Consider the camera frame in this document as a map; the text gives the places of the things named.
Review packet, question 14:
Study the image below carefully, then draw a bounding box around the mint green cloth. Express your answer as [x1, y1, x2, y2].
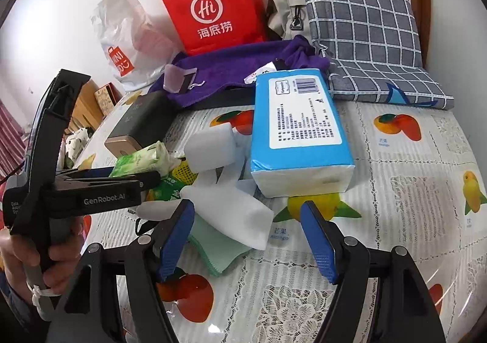
[187, 213, 252, 277]

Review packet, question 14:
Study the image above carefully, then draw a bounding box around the green pocket tissue pack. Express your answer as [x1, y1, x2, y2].
[109, 141, 180, 178]

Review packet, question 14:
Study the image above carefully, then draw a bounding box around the grey checked cushion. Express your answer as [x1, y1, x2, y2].
[299, 0, 456, 111]

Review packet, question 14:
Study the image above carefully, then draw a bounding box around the brown patterned book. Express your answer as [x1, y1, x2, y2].
[93, 83, 123, 116]

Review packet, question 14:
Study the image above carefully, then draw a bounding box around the yellow mesh pouch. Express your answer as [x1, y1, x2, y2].
[169, 159, 199, 186]

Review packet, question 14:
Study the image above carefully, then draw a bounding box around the red paper shopping bag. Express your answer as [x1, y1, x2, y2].
[157, 0, 268, 57]

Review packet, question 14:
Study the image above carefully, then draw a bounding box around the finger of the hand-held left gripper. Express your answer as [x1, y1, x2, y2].
[112, 170, 162, 192]
[57, 168, 115, 179]

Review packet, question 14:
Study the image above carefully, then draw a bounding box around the white plastic shopping bag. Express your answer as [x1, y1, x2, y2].
[90, 0, 180, 93]

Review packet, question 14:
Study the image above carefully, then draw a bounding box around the black spotted plush toy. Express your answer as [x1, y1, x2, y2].
[62, 126, 96, 169]

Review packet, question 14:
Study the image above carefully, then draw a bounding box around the beige canvas bag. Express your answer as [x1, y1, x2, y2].
[265, 0, 311, 41]

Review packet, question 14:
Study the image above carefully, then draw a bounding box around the wooden headboard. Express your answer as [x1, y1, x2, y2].
[70, 80, 102, 135]

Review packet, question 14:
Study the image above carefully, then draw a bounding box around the green snack packet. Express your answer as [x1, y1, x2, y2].
[146, 175, 191, 203]

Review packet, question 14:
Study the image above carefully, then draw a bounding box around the blue tissue pack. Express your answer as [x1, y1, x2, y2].
[249, 68, 356, 199]

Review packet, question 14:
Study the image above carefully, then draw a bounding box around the fruit print tablecloth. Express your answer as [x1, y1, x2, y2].
[57, 92, 487, 343]

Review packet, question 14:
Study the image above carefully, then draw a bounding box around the white red snack packet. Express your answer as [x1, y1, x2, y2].
[243, 66, 282, 85]

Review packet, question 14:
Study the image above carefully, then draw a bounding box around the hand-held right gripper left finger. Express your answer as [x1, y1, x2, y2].
[49, 198, 196, 343]

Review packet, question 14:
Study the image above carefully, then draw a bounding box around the dark tin box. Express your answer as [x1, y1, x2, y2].
[104, 90, 180, 158]

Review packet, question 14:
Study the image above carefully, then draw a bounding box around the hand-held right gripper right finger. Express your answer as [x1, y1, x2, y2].
[299, 200, 446, 343]

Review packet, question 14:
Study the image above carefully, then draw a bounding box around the purple towel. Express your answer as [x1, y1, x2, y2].
[147, 35, 331, 110]

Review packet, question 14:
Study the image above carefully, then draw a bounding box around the white foam sheet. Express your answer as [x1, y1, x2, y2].
[180, 130, 275, 251]

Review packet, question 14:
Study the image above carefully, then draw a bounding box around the person's left hand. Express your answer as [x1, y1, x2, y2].
[0, 214, 89, 295]

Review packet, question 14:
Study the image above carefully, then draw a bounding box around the white sponge block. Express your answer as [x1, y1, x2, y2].
[185, 122, 235, 173]

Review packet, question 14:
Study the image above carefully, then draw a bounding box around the clear plastic pouch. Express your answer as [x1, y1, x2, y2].
[162, 64, 199, 95]

